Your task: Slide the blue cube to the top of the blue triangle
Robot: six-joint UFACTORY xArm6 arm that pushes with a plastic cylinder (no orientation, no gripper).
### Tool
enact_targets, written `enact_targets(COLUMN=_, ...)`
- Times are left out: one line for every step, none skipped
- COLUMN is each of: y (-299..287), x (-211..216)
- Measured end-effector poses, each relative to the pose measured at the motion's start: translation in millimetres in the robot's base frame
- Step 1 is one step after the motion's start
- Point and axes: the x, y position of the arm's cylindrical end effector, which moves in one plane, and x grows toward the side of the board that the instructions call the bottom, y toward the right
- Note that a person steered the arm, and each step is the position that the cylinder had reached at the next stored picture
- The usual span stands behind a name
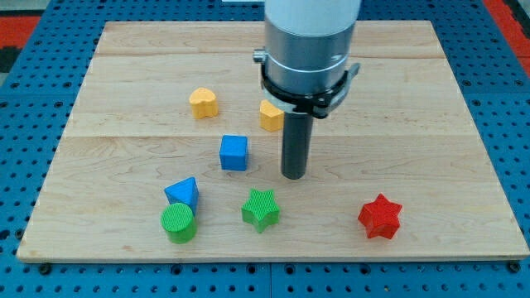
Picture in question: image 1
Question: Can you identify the green star block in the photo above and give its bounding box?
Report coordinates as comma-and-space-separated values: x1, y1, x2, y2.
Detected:
241, 188, 281, 233

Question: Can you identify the green cylinder block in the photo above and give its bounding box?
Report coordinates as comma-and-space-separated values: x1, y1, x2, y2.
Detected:
160, 203, 197, 244

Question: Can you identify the yellow heart block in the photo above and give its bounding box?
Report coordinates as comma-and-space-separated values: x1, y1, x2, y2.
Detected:
189, 87, 219, 119

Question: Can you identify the yellow pentagon block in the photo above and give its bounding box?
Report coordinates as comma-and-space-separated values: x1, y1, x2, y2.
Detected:
259, 99, 284, 132

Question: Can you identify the blue triangle block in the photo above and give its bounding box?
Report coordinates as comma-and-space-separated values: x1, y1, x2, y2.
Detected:
164, 176, 200, 215

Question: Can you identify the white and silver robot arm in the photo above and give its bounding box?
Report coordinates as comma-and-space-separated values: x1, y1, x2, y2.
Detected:
253, 0, 362, 180

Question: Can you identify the red star block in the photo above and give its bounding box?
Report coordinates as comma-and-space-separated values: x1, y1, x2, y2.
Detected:
358, 193, 402, 239

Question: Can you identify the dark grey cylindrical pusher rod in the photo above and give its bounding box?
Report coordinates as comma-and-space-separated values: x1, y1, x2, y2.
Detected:
281, 113, 313, 180

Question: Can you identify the blue cube block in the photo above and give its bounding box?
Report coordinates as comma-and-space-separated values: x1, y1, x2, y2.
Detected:
219, 135, 248, 171

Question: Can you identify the light wooden board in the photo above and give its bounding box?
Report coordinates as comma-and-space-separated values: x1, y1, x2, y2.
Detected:
17, 21, 529, 263

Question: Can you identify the black clamp mount ring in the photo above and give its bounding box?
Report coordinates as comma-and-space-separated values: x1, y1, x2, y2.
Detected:
260, 63, 360, 119

